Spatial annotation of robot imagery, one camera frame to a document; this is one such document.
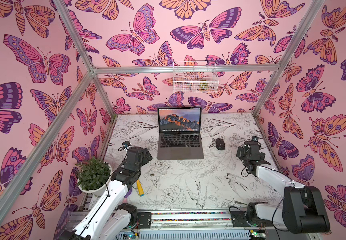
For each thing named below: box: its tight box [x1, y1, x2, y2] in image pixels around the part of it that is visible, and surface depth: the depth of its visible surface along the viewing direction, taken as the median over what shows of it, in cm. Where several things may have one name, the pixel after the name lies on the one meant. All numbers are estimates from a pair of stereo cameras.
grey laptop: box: [157, 107, 204, 160], surface depth 105 cm
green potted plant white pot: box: [75, 157, 113, 194], surface depth 74 cm
